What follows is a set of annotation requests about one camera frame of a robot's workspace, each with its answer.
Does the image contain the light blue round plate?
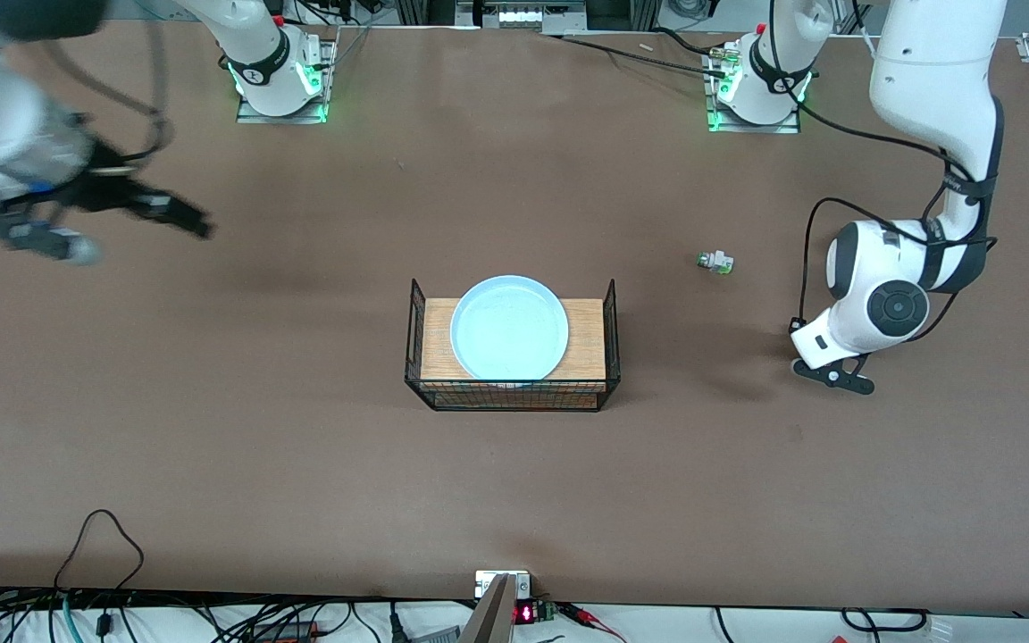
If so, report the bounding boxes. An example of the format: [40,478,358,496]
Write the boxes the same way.
[449,274,570,386]

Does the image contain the black power adapter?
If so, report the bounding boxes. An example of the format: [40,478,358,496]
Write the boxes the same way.
[250,620,321,643]

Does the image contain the wooden board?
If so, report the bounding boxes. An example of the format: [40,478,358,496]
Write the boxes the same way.
[421,297,607,383]

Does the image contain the white small box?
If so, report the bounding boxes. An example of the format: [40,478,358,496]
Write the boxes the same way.
[475,570,532,600]

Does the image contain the grey metal bar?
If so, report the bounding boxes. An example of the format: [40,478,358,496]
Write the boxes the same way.
[458,574,518,643]

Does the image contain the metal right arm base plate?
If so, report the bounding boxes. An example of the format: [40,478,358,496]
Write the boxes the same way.
[236,36,339,126]

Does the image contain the black looped cable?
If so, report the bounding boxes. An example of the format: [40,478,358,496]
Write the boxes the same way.
[54,509,146,595]

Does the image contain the black wire basket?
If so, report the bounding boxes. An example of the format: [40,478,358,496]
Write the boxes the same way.
[404,278,621,413]

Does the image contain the long black table cable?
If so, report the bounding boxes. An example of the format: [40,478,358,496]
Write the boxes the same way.
[540,31,732,78]

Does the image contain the red and black wires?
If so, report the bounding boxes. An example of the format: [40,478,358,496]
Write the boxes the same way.
[557,602,630,643]

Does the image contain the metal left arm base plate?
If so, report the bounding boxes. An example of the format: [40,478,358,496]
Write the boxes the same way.
[704,40,803,135]

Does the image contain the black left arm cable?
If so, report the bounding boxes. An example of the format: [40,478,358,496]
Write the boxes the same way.
[769,0,1000,333]

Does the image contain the black flat cable loop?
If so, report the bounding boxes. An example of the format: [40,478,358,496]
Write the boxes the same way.
[840,607,932,634]

